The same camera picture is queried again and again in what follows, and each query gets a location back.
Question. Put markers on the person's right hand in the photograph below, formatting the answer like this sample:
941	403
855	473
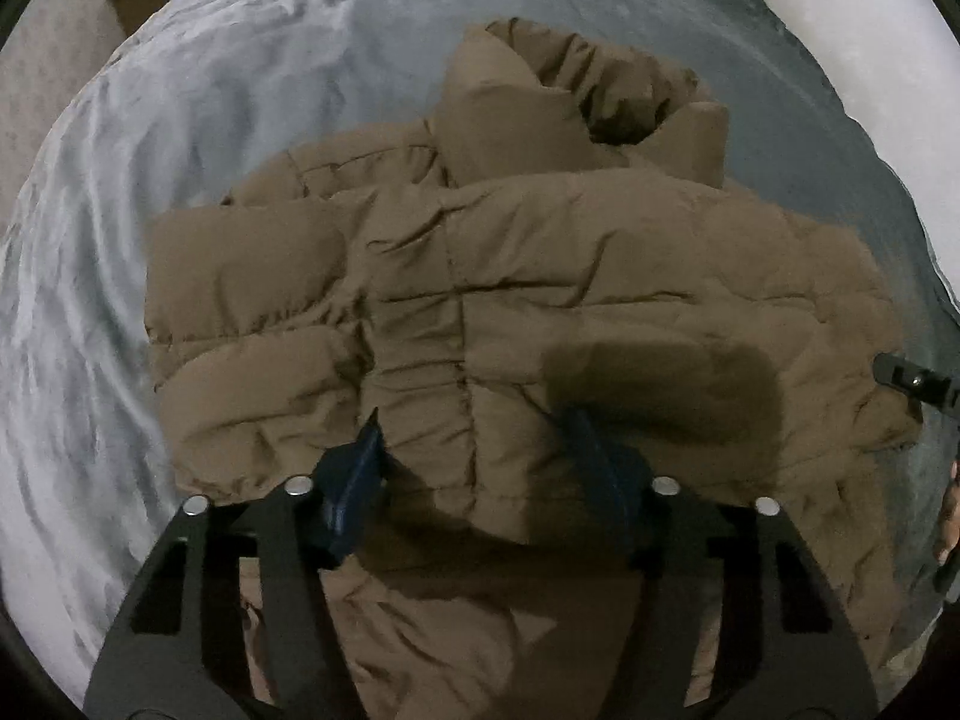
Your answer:
951	521

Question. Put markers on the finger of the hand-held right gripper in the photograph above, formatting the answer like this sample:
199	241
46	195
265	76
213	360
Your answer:
911	375

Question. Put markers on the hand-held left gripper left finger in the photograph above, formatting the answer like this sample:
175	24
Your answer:
351	484

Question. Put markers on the grey plush blanket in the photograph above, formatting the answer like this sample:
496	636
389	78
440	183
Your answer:
225	90

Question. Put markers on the brown puffer jacket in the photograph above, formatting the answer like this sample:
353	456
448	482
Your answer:
600	255

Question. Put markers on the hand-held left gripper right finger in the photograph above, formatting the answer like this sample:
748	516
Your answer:
600	480

